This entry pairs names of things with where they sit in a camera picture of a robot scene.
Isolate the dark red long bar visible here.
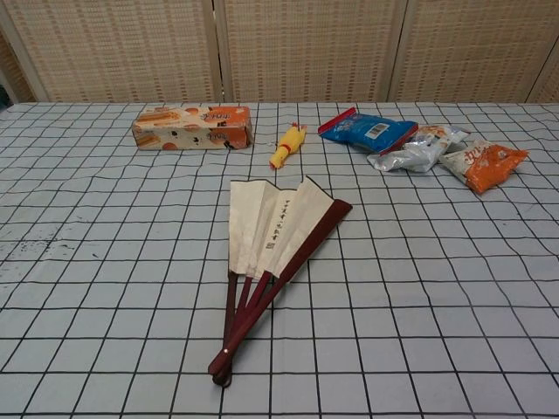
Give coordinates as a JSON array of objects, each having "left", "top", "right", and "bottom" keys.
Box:
[{"left": 207, "top": 175, "right": 354, "bottom": 388}]

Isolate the woven folding screen panel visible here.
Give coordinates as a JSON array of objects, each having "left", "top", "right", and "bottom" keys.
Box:
[
  {"left": 0, "top": 25, "right": 37, "bottom": 105},
  {"left": 215, "top": 0, "right": 414, "bottom": 104},
  {"left": 523, "top": 54, "right": 559, "bottom": 105},
  {"left": 387, "top": 0, "right": 559, "bottom": 104},
  {"left": 0, "top": 0, "right": 224, "bottom": 105}
]

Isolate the orange white snack bag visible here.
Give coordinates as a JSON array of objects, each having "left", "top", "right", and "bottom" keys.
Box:
[{"left": 438, "top": 139, "right": 529, "bottom": 196}]

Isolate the silver white snack bag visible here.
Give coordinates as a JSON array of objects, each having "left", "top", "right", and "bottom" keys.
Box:
[{"left": 366, "top": 124, "right": 473, "bottom": 174}]

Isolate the orange biscuit box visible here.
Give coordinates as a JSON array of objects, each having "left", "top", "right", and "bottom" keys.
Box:
[{"left": 132, "top": 105, "right": 254, "bottom": 152}]

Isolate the blue snack bag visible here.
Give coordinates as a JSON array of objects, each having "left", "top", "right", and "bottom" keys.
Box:
[{"left": 317, "top": 108, "right": 419, "bottom": 157}]

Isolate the blue checkered tablecloth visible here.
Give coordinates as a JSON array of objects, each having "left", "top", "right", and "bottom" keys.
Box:
[{"left": 0, "top": 100, "right": 559, "bottom": 419}]

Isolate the yellow rubber chicken toy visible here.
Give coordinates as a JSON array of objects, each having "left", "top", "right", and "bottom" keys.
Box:
[{"left": 268, "top": 123, "right": 307, "bottom": 170}]

